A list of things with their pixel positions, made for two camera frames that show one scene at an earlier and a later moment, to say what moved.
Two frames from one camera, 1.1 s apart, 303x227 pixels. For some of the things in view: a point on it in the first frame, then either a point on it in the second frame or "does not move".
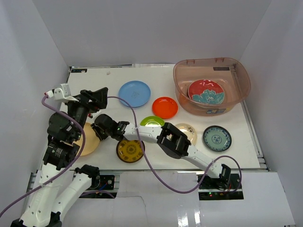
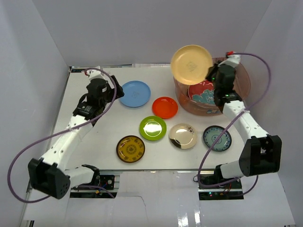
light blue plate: (136, 93) does not move
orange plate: (164, 108) does not move
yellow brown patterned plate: (130, 151) does not move
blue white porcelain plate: (217, 138) does not move
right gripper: (97, 129) to (210, 71)
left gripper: (93, 99) to (113, 87)
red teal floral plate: (206, 91) does not move
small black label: (78, 70) does not move
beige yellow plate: (92, 142) to (190, 64)
